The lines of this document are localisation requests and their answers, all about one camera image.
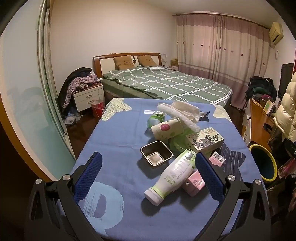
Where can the red bucket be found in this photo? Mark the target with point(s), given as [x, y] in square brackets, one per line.
[97, 109]

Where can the floral print box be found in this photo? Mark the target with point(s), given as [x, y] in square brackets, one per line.
[203, 139]

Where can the square metal tray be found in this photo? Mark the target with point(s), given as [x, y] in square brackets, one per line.
[161, 148]

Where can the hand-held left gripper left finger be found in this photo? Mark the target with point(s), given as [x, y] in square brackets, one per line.
[89, 176]

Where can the wooden bed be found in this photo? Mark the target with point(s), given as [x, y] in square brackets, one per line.
[106, 60]

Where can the brown pillow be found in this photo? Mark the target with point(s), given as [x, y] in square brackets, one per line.
[123, 62]
[146, 60]

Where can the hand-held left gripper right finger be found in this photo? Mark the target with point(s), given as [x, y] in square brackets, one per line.
[208, 176]

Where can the small white card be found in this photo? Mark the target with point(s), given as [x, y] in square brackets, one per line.
[149, 112]

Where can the blue printed tablecloth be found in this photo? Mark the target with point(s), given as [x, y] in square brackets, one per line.
[120, 139]

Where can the white nightstand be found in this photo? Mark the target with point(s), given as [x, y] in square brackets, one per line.
[89, 97]

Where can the black television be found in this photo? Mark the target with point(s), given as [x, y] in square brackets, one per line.
[285, 78]

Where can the wooden desk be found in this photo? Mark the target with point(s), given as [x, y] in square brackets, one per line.
[257, 120]

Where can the green checked duvet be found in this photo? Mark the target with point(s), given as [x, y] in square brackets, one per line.
[166, 83]

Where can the green plastic bag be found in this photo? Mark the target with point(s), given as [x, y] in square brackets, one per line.
[177, 143]

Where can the white foam wrap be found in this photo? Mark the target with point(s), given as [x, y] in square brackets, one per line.
[182, 111]

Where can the clear plastic cup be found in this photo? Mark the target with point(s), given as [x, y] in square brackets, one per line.
[154, 119]

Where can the pink carton with barcode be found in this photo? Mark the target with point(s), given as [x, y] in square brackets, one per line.
[217, 158]

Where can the wall air conditioner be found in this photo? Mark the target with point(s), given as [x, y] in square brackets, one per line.
[276, 33]

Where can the yellow-rimmed dark trash bin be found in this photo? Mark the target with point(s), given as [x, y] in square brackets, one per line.
[266, 162]

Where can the small cardboard box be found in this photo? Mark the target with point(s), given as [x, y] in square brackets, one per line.
[174, 63]

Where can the sliding wardrobe door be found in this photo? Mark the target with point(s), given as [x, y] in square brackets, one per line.
[20, 104]

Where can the white plastic bottle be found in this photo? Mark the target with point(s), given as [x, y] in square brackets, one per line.
[171, 176]

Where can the pile of dark clothes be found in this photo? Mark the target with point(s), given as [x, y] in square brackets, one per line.
[261, 87]

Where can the pink and white curtain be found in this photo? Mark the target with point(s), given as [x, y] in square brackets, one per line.
[219, 58]

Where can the white puffer jacket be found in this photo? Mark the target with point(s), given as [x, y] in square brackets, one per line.
[286, 111]

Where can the paper cup with pink print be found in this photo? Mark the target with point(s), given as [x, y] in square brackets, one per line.
[166, 129]

